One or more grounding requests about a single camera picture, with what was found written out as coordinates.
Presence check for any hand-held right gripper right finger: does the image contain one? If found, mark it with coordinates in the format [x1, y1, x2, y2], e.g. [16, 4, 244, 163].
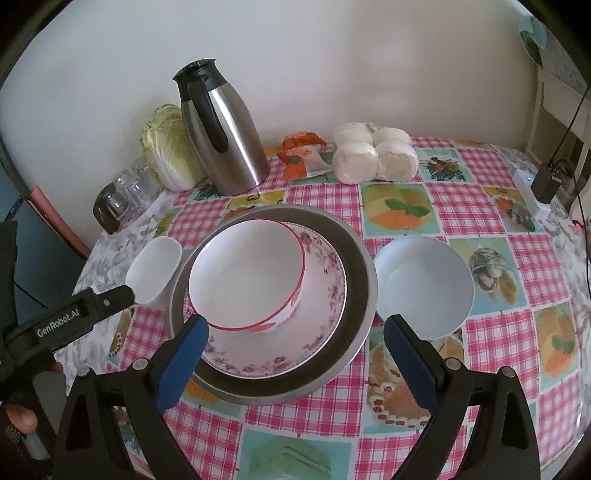
[383, 314, 541, 480]

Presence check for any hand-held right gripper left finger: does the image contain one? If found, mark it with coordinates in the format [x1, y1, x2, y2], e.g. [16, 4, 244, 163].
[53, 314, 209, 480]

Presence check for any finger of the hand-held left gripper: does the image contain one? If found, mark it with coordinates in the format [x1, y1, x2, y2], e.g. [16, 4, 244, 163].
[85, 282, 138, 320]

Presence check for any small white cup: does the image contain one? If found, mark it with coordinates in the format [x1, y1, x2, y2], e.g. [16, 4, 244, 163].
[124, 237, 184, 306]

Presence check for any stainless steel basin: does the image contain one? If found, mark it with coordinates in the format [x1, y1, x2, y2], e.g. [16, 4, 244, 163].
[168, 205, 380, 407]

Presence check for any pale blue bowl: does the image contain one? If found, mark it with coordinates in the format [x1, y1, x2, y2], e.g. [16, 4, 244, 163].
[373, 234, 476, 341]

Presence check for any strawberry print bowl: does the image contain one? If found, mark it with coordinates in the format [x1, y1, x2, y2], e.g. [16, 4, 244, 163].
[188, 218, 306, 334]

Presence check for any pink floral round plate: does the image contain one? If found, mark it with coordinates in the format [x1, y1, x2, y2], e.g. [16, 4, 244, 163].
[183, 222, 348, 376]

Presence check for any person's left hand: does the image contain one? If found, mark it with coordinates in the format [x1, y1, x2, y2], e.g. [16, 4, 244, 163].
[2, 402, 40, 435]

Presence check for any brown glass jar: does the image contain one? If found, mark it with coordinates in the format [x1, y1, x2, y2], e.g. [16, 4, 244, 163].
[92, 182, 127, 234]

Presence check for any pink chair backrest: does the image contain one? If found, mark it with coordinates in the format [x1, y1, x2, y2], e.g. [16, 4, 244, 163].
[25, 182, 92, 259]

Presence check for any clear drinking glasses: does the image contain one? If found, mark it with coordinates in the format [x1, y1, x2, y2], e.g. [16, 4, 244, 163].
[111, 156, 160, 210]

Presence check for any pink checked tablecloth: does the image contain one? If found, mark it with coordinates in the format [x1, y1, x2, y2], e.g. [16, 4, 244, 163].
[104, 135, 591, 480]

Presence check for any napa cabbage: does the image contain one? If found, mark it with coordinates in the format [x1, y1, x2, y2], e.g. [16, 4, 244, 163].
[140, 104, 206, 191]

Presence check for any stainless steel thermos jug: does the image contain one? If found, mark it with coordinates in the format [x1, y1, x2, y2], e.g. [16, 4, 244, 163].
[173, 58, 270, 196]

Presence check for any bag of steamed buns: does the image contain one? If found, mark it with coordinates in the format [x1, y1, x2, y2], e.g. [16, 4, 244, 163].
[332, 121, 419, 184]

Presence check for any white power strip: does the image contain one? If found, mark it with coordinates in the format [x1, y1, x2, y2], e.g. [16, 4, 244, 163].
[512, 168, 551, 220]

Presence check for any black power adapter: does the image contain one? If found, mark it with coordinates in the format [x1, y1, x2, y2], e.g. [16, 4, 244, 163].
[530, 165, 561, 204]

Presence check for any orange snack packet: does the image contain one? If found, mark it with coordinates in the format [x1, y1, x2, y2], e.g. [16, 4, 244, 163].
[279, 131, 335, 178]

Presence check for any white wooden stool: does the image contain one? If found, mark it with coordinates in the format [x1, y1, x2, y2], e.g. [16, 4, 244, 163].
[524, 65, 591, 153]

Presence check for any teal fabric item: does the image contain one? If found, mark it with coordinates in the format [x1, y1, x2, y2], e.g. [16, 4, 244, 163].
[519, 25, 548, 65]

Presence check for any black cable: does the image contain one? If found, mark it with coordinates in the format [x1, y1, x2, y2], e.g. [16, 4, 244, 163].
[551, 88, 591, 169]
[556, 159, 591, 296]

